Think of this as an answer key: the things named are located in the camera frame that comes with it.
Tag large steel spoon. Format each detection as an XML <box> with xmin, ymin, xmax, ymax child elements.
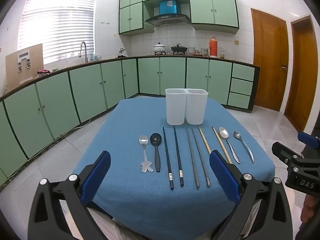
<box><xmin>219</xmin><ymin>127</ymin><xmax>241</xmax><ymax>164</ymax></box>

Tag person's right hand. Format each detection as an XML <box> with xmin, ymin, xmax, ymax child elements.
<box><xmin>301</xmin><ymin>194</ymin><xmax>320</xmax><ymax>222</ymax></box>

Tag blue tablecloth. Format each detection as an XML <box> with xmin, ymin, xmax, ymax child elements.
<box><xmin>72</xmin><ymin>97</ymin><xmax>276</xmax><ymax>240</ymax></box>

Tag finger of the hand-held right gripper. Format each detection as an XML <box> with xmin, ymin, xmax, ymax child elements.
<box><xmin>297</xmin><ymin>132</ymin><xmax>320</xmax><ymax>149</ymax></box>
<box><xmin>272</xmin><ymin>142</ymin><xmax>302</xmax><ymax>167</ymax></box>

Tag small steel spoon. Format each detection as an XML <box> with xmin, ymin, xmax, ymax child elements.
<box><xmin>234</xmin><ymin>131</ymin><xmax>255</xmax><ymax>164</ymax></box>

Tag plain wooden door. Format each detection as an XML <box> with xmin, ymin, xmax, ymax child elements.
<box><xmin>284</xmin><ymin>15</ymin><xmax>320</xmax><ymax>132</ymax></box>

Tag white two-compartment utensil holder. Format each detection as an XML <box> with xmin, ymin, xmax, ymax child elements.
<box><xmin>165</xmin><ymin>88</ymin><xmax>209</xmax><ymax>126</ymax></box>

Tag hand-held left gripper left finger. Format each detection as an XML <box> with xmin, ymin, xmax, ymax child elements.
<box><xmin>28</xmin><ymin>151</ymin><xmax>112</xmax><ymax>240</ymax></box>

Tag dark blue chopstick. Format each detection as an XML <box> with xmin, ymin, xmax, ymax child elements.
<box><xmin>163</xmin><ymin>127</ymin><xmax>174</xmax><ymax>190</ymax></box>
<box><xmin>173</xmin><ymin>126</ymin><xmax>184</xmax><ymax>187</ymax></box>

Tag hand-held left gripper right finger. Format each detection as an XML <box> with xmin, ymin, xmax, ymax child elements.
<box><xmin>209</xmin><ymin>150</ymin><xmax>293</xmax><ymax>240</ymax></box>

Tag bamboo chopstick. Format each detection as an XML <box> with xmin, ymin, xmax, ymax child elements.
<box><xmin>198</xmin><ymin>127</ymin><xmax>212</xmax><ymax>155</ymax></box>
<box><xmin>212</xmin><ymin>126</ymin><xmax>233</xmax><ymax>164</ymax></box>

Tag black plastic spoon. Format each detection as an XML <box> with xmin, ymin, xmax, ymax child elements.
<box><xmin>150</xmin><ymin>133</ymin><xmax>162</xmax><ymax>172</ymax></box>

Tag blue box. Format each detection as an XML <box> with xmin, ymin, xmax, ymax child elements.
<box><xmin>159</xmin><ymin>0</ymin><xmax>178</xmax><ymax>15</ymax></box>

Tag metal chopstick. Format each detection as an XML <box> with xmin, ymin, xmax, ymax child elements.
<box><xmin>186</xmin><ymin>129</ymin><xmax>200</xmax><ymax>188</ymax></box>
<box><xmin>191</xmin><ymin>128</ymin><xmax>211</xmax><ymax>187</ymax></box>

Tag steel spoon with figure handle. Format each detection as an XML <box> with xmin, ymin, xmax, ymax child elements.
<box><xmin>139</xmin><ymin>135</ymin><xmax>154</xmax><ymax>173</ymax></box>

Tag orange thermos flask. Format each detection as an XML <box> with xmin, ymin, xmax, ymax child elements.
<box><xmin>209</xmin><ymin>37</ymin><xmax>218</xmax><ymax>57</ymax></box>

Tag brown cardboard board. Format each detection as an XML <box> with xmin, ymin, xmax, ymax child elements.
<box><xmin>5</xmin><ymin>43</ymin><xmax>44</xmax><ymax>90</ymax></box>

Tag black range hood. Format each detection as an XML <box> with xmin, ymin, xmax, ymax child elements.
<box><xmin>145</xmin><ymin>14</ymin><xmax>190</xmax><ymax>27</ymax></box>

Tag white window blind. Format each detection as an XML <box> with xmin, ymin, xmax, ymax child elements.
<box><xmin>17</xmin><ymin>0</ymin><xmax>97</xmax><ymax>65</ymax></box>

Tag green base cabinets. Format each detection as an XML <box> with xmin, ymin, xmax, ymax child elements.
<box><xmin>0</xmin><ymin>56</ymin><xmax>260</xmax><ymax>188</ymax></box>

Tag green wall cabinets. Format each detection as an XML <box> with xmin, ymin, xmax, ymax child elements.
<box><xmin>119</xmin><ymin>0</ymin><xmax>240</xmax><ymax>37</ymax></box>

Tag steel kitchen faucet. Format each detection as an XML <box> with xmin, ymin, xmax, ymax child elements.
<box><xmin>77</xmin><ymin>41</ymin><xmax>89</xmax><ymax>63</ymax></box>

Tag wooden door with handle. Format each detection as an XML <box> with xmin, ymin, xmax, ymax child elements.
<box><xmin>251</xmin><ymin>8</ymin><xmax>290</xmax><ymax>112</ymax></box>

